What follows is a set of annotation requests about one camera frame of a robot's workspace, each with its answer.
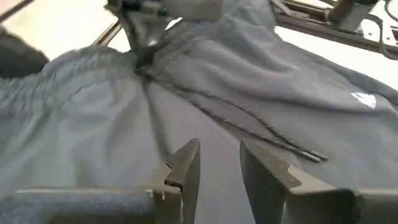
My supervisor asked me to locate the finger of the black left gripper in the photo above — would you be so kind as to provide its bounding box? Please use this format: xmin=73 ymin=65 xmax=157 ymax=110
xmin=123 ymin=12 xmax=147 ymax=68
xmin=144 ymin=14 xmax=171 ymax=65

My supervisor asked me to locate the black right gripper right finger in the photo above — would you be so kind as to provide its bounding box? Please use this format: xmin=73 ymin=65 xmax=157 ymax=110
xmin=239 ymin=139 xmax=398 ymax=224

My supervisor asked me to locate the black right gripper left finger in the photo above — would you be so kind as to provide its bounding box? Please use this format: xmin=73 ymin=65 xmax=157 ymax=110
xmin=0 ymin=138 xmax=201 ymax=224

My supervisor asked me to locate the dark grey cloth garment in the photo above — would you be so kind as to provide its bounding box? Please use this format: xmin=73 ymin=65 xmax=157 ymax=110
xmin=0 ymin=0 xmax=398 ymax=224

